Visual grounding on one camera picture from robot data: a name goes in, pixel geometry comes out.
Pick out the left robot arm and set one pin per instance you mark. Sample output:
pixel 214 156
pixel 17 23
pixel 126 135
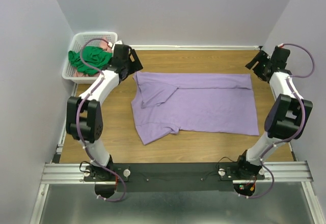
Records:
pixel 84 116

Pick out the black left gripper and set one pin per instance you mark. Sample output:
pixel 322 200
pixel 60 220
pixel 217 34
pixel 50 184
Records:
pixel 136 65

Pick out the pink t shirt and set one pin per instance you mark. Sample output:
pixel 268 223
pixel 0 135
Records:
pixel 102 44

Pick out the white perforated plastic basket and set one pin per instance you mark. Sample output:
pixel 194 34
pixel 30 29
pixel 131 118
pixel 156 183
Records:
pixel 76 44

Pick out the green t shirt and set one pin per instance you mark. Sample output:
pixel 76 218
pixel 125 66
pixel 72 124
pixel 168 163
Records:
pixel 94 56

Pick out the aluminium extrusion rail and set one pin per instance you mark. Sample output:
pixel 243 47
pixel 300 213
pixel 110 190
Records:
pixel 57 173

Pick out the purple t shirt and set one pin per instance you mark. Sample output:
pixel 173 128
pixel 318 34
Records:
pixel 166 103

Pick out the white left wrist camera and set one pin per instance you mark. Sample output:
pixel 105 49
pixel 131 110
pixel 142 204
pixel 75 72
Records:
pixel 112 45

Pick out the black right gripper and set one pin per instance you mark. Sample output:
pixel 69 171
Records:
pixel 260 57

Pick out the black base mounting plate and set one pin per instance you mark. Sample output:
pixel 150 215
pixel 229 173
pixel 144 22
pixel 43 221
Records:
pixel 160 177

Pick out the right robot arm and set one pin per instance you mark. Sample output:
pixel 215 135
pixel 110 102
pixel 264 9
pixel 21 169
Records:
pixel 287 117

